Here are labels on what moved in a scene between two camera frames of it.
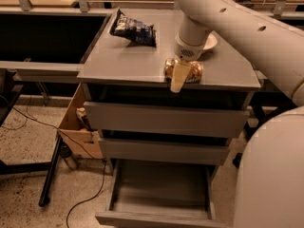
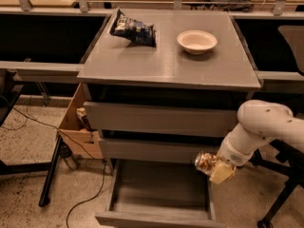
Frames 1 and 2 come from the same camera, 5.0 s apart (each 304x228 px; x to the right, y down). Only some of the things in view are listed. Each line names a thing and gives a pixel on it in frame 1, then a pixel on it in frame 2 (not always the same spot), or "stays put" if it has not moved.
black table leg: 45,196 stays put
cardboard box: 84,142 stays put
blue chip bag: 135,32 stays put
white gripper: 189,51 -> 230,155
